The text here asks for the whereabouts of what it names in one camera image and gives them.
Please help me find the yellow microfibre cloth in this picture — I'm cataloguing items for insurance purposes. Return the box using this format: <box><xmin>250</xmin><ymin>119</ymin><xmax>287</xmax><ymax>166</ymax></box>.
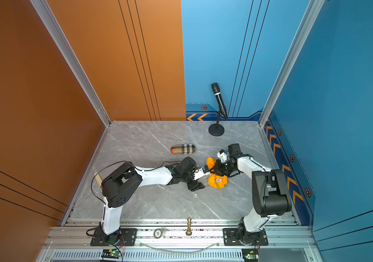
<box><xmin>206</xmin><ymin>157</ymin><xmax>228</xmax><ymax>189</ymax></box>

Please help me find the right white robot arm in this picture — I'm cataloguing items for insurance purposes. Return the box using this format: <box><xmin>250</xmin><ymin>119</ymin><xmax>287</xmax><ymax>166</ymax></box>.
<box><xmin>207</xmin><ymin>154</ymin><xmax>292</xmax><ymax>246</ymax></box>

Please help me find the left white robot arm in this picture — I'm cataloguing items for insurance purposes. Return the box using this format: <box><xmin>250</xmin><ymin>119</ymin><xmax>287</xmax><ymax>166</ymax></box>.
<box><xmin>87</xmin><ymin>157</ymin><xmax>209</xmax><ymax>246</ymax></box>

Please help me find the plaid eyeglass pouch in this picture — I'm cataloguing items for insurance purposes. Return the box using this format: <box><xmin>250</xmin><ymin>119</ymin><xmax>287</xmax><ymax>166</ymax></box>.
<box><xmin>170</xmin><ymin>144</ymin><xmax>196</xmax><ymax>155</ymax></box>

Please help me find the black microphone stand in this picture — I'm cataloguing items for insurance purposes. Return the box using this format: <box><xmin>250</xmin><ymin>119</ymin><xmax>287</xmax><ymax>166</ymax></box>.
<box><xmin>208</xmin><ymin>111</ymin><xmax>225</xmax><ymax>136</ymax></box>

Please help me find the brass chess piece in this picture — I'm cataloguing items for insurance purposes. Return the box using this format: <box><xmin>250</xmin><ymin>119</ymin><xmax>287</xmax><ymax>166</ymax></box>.
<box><xmin>185</xmin><ymin>217</ymin><xmax>192</xmax><ymax>236</ymax></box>

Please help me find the black microphone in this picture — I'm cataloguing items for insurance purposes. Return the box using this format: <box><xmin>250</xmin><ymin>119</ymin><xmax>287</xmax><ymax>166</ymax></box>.
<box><xmin>211</xmin><ymin>83</ymin><xmax>228</xmax><ymax>120</ymax></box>

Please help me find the wooden folding fan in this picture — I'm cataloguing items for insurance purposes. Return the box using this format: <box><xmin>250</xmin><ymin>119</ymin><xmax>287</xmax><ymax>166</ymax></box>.
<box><xmin>94</xmin><ymin>172</ymin><xmax>102</xmax><ymax>190</ymax></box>

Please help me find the right green circuit board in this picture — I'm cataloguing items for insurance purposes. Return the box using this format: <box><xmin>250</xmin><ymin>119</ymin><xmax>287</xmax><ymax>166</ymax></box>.
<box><xmin>241</xmin><ymin>249</ymin><xmax>259</xmax><ymax>262</ymax></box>

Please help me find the green circuit board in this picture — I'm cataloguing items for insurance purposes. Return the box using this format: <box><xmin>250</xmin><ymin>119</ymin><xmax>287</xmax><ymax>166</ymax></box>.
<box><xmin>241</xmin><ymin>249</ymin><xmax>259</xmax><ymax>262</ymax></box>
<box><xmin>101</xmin><ymin>249</ymin><xmax>122</xmax><ymax>260</ymax></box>

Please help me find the left green circuit board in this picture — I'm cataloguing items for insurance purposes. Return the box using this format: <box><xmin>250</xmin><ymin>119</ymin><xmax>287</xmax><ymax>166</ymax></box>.
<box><xmin>101</xmin><ymin>249</ymin><xmax>122</xmax><ymax>260</ymax></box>

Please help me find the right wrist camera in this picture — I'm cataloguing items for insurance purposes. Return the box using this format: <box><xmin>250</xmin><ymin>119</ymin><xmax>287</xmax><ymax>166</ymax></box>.
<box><xmin>217</xmin><ymin>144</ymin><xmax>243</xmax><ymax>163</ymax></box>

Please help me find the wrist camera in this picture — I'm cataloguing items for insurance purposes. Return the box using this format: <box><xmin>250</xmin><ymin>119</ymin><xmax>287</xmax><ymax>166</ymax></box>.
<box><xmin>217</xmin><ymin>144</ymin><xmax>243</xmax><ymax>163</ymax></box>
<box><xmin>194</xmin><ymin>165</ymin><xmax>211</xmax><ymax>180</ymax></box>

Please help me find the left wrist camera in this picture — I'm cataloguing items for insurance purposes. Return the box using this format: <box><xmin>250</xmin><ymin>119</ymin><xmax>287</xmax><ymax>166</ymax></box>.
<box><xmin>194</xmin><ymin>165</ymin><xmax>211</xmax><ymax>180</ymax></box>

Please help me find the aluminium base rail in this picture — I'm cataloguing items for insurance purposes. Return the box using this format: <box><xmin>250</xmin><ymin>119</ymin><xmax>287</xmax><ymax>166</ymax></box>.
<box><xmin>38</xmin><ymin>216</ymin><xmax>322</xmax><ymax>262</ymax></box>

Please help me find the aluminium corner post right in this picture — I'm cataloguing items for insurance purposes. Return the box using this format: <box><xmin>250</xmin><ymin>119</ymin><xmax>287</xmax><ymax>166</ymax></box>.
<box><xmin>258</xmin><ymin>0</ymin><xmax>325</xmax><ymax>128</ymax></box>

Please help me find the aluminium corner post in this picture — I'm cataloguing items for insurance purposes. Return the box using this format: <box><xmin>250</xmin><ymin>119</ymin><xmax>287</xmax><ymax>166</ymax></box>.
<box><xmin>258</xmin><ymin>0</ymin><xmax>325</xmax><ymax>128</ymax></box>
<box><xmin>30</xmin><ymin>0</ymin><xmax>111</xmax><ymax>128</ymax></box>

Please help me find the aluminium corner post left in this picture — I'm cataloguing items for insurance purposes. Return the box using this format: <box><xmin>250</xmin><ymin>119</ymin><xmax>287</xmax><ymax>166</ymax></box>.
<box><xmin>30</xmin><ymin>0</ymin><xmax>111</xmax><ymax>128</ymax></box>

